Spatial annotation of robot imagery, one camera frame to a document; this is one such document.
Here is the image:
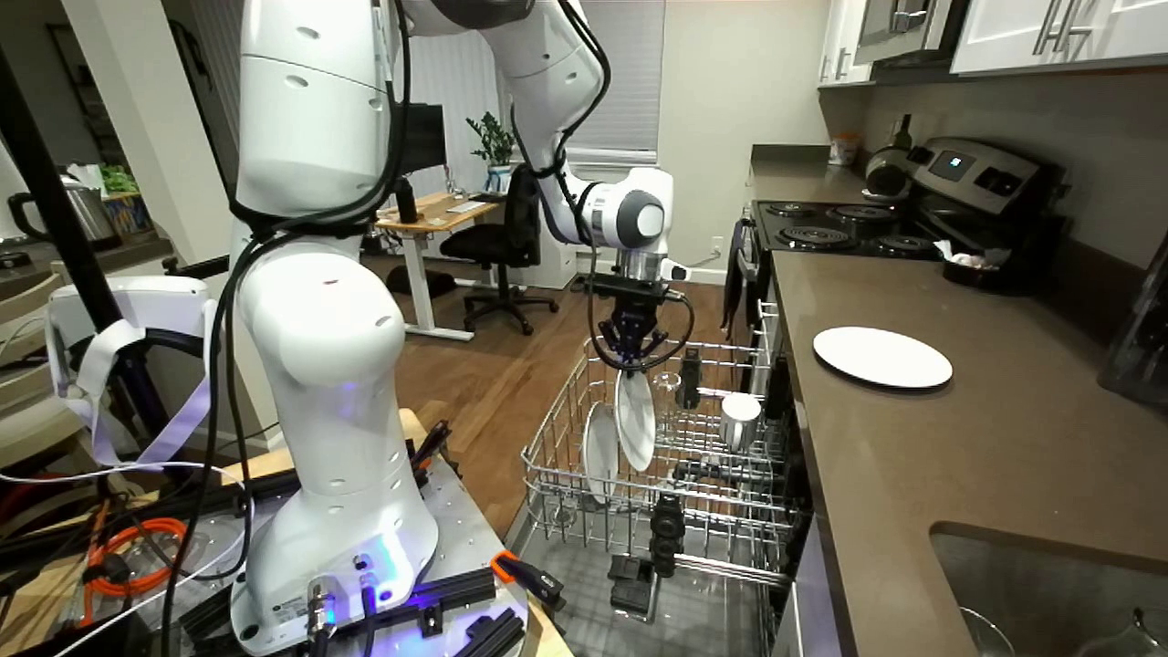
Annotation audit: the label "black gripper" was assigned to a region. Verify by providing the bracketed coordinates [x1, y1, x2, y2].
[577, 270, 686, 378]

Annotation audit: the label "white dinner plate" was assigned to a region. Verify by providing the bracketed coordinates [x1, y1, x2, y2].
[577, 398, 621, 509]
[812, 320, 956, 393]
[609, 366, 661, 473]

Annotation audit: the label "stainless dishwasher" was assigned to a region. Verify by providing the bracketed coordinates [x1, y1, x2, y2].
[506, 487, 815, 657]

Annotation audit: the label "black bottle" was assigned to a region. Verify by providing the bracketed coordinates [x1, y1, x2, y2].
[676, 342, 706, 414]

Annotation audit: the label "white cup in rack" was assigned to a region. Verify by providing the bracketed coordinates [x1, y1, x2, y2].
[721, 392, 767, 451]

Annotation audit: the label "black office chair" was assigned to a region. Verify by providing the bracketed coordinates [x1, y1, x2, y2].
[440, 152, 577, 338]

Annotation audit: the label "black plastic rack part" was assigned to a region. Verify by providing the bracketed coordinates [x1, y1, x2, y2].
[608, 550, 665, 617]

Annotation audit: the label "wooden desk white legs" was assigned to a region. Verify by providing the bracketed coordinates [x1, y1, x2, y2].
[369, 186, 509, 346]

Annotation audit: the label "black orange clamp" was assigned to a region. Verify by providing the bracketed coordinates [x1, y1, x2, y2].
[488, 546, 570, 613]

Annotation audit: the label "green potted plant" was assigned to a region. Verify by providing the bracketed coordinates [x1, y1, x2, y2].
[467, 111, 529, 197]

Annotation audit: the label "window with white blinds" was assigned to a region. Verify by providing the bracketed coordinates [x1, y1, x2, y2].
[598, 0, 670, 167]

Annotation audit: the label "black computer monitor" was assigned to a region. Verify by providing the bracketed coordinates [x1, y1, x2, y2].
[394, 104, 450, 177]

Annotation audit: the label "dark kettle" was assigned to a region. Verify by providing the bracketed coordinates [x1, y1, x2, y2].
[858, 112, 923, 204]

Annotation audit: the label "white cloth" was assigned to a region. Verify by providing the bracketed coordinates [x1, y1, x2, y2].
[930, 237, 998, 275]

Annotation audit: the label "narrow white upper cabinet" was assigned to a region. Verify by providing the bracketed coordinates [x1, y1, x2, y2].
[815, 0, 877, 86]

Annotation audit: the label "stainless range hood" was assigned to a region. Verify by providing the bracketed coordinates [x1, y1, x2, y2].
[855, 0, 971, 66]

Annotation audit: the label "stainless kitchen sink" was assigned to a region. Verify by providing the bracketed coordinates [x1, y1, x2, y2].
[928, 521, 1168, 657]

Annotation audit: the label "white box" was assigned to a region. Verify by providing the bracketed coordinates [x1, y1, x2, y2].
[47, 275, 212, 358]

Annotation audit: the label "wide white upper cabinet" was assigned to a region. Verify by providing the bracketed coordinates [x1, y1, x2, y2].
[947, 0, 1168, 79]

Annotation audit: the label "green box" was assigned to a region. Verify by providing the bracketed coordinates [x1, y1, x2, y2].
[95, 161, 141, 200]

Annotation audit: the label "dark pitcher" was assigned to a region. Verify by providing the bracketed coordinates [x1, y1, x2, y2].
[4, 178, 122, 247]

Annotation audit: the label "clear glass jar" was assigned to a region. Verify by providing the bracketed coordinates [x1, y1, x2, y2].
[1074, 611, 1164, 657]

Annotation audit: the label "wire dishwasher rack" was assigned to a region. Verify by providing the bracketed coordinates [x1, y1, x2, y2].
[519, 332, 815, 591]

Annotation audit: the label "black bracket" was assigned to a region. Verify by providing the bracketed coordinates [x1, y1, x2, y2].
[452, 605, 527, 657]

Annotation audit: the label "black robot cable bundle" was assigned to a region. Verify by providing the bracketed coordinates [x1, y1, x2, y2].
[142, 0, 415, 657]

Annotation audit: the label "white lavender strap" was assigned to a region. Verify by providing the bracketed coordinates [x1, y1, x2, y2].
[47, 316, 217, 479]

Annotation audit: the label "orange cable coil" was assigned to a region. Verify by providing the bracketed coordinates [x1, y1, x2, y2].
[82, 515, 199, 600]

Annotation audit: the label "black camera stand pole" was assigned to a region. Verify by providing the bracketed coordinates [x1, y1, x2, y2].
[0, 46, 126, 338]

